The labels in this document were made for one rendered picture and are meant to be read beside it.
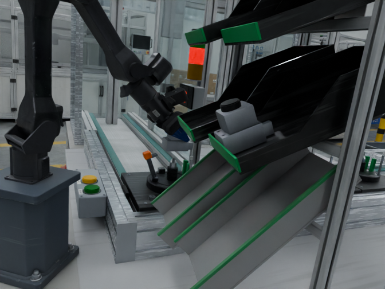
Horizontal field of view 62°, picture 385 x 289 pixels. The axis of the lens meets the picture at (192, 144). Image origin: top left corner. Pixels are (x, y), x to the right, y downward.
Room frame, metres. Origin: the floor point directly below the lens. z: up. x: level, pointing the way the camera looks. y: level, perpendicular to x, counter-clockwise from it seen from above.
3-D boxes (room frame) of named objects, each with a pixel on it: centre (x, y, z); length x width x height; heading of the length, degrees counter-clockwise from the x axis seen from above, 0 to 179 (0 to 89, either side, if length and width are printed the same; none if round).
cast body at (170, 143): (0.87, 0.04, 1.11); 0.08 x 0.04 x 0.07; 114
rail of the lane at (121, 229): (1.05, 0.30, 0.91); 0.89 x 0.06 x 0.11; 24
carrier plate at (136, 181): (0.86, 0.05, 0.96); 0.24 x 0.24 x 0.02; 24
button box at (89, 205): (0.85, 0.28, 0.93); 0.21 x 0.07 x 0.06; 24
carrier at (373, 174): (1.16, -0.63, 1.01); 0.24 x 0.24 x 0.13; 24
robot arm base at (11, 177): (0.61, 0.32, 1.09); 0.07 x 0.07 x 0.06; 78
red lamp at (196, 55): (1.08, 0.02, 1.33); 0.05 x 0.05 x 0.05
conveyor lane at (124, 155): (1.15, 0.15, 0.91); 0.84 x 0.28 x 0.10; 24
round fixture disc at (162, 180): (0.86, 0.05, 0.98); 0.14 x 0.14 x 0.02
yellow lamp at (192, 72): (1.08, 0.02, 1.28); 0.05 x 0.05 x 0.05
